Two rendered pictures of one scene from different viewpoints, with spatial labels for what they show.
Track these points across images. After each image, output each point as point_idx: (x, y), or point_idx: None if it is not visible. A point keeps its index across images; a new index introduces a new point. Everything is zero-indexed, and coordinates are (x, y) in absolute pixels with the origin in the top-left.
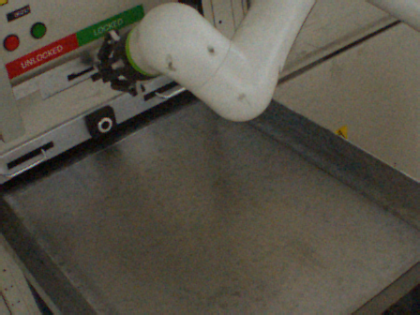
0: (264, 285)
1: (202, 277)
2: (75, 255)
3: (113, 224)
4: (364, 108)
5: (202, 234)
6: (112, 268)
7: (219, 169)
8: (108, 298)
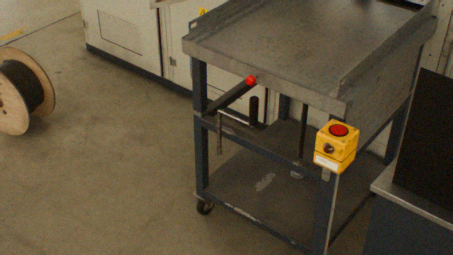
0: (276, 47)
1: (276, 32)
2: (275, 2)
3: (300, 7)
4: None
5: (304, 28)
6: (271, 11)
7: (356, 26)
8: (253, 13)
